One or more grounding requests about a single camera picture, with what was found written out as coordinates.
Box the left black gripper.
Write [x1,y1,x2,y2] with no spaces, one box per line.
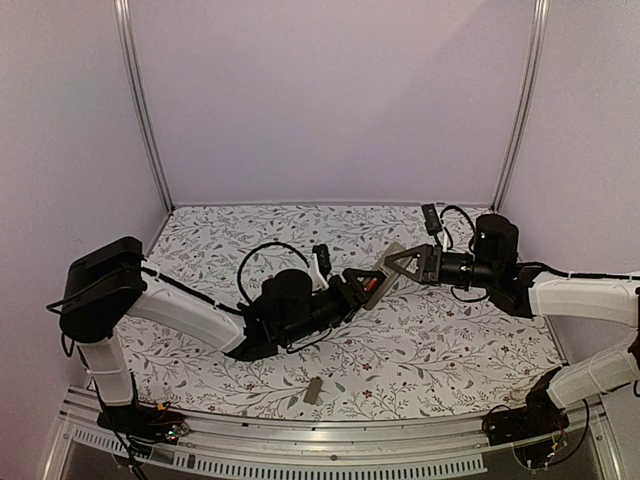
[279,268,384,347]

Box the beige remote control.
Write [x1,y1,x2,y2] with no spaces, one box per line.
[360,242,407,310]

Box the beige battery cover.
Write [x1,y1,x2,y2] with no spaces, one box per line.
[303,377,323,405]

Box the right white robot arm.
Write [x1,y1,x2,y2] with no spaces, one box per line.
[384,214,639,436]

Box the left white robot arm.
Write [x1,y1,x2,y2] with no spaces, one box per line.
[46,236,386,434]

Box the floral patterned table mat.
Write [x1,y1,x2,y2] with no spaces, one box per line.
[117,205,561,421]

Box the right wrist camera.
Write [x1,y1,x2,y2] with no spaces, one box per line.
[421,203,450,250]

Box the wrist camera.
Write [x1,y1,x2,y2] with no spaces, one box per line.
[309,244,331,292]
[421,203,450,250]

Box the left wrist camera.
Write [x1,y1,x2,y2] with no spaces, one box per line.
[309,244,331,292]

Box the front aluminium rail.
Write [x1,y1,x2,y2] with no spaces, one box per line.
[43,388,625,479]

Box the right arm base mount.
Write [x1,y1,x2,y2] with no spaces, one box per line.
[482,367,569,446]

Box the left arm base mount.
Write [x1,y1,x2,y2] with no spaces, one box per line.
[96,388,190,445]

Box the right aluminium frame post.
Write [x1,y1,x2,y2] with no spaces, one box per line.
[491,0,550,212]

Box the aluminium frame post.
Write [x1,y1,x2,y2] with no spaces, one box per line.
[491,0,550,212]
[113,0,175,214]

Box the left aluminium frame post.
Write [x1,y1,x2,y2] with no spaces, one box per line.
[113,0,175,214]

